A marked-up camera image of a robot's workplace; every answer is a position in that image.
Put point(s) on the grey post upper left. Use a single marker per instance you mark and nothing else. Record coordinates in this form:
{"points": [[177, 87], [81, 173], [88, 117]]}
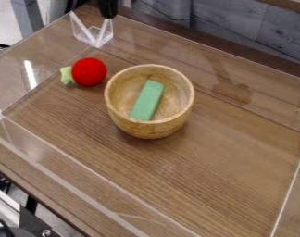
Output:
{"points": [[29, 16]]}

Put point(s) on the black metal bracket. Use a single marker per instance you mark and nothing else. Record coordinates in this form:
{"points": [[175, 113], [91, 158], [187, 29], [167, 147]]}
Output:
{"points": [[34, 225]]}

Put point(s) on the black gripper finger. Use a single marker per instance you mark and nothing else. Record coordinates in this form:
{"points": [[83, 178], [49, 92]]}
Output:
{"points": [[109, 8]]}

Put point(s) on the red plush strawberry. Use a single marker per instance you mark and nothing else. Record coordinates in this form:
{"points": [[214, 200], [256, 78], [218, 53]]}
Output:
{"points": [[88, 72]]}

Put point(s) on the clear acrylic tray walls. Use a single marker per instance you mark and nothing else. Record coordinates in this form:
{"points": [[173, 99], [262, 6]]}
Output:
{"points": [[219, 179]]}

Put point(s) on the green rectangular block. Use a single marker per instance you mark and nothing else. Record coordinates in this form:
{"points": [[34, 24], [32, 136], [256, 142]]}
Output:
{"points": [[147, 104]]}

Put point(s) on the wooden bowl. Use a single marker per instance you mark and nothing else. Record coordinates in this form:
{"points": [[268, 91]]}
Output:
{"points": [[175, 106]]}

